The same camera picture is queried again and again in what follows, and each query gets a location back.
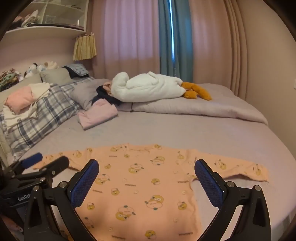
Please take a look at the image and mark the grey duvet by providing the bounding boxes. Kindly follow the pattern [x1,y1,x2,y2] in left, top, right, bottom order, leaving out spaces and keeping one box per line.
[70,80,269,126]

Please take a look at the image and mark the pile of colourful clothes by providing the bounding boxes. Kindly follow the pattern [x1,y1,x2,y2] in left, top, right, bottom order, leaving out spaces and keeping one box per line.
[0,68,24,92]

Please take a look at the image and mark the beige pillow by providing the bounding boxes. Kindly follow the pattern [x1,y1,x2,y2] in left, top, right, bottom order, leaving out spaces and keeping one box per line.
[0,74,43,109]

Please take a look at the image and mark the dark garment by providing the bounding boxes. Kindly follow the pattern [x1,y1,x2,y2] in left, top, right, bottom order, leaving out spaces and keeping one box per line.
[91,85,121,107]

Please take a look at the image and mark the striped pillow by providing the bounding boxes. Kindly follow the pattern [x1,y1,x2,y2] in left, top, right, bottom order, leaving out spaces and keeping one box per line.
[63,64,90,78]

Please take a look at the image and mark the peach garment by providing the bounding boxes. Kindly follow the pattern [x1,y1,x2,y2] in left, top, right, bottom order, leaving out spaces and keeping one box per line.
[103,80,115,96]

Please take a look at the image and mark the white wall shelf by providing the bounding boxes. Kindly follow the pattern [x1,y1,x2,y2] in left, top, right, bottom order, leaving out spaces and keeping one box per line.
[4,0,90,42]

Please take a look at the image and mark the cream plush toy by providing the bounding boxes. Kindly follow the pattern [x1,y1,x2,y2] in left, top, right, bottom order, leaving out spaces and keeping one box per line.
[38,61,60,71]

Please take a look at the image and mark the grey pillow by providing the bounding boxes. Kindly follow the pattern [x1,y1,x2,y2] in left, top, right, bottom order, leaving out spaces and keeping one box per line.
[40,67,73,85]

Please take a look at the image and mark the yellow pleated skirt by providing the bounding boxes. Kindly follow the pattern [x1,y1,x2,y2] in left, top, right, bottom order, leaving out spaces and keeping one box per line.
[73,33,97,61]

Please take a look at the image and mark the pink sweater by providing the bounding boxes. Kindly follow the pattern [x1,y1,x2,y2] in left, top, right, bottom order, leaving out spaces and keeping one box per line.
[3,88,36,115]

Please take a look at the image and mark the pink folded garment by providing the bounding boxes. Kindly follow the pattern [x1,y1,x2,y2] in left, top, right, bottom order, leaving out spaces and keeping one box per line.
[77,102,119,130]

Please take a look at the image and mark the blue curtain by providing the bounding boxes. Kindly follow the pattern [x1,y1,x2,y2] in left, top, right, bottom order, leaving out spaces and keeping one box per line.
[158,0,194,81]

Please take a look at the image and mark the plaid pillow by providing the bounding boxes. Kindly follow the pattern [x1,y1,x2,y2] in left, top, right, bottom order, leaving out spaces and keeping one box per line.
[0,77,95,160]

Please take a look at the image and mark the black and white plush toy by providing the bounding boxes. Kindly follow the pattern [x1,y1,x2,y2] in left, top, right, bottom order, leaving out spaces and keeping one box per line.
[24,62,41,78]

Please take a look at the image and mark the clothes on shelf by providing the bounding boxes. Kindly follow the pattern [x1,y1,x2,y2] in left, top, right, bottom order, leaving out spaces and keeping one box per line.
[13,9,40,29]

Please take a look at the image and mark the pink and cream clothes pile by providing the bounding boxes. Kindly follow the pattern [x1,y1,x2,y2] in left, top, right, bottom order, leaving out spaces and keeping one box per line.
[2,82,52,133]

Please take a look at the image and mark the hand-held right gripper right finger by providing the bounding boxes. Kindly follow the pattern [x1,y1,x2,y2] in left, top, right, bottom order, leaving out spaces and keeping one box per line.
[194,159,271,241]

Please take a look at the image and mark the orange printed shirt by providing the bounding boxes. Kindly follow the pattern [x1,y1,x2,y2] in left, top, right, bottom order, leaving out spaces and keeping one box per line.
[32,143,270,241]

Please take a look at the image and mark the white goose plush toy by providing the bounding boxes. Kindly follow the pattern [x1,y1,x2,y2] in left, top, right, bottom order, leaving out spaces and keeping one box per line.
[111,71,213,103]

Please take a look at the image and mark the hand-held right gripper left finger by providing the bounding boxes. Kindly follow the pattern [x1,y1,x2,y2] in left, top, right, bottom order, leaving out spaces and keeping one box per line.
[23,159,100,241]

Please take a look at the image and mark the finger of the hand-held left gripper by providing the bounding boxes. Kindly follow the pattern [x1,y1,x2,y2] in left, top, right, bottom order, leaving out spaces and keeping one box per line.
[14,156,70,184]
[8,152,43,175]

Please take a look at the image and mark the pink curtain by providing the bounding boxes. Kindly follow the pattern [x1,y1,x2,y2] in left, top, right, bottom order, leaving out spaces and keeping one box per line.
[89,0,247,99]

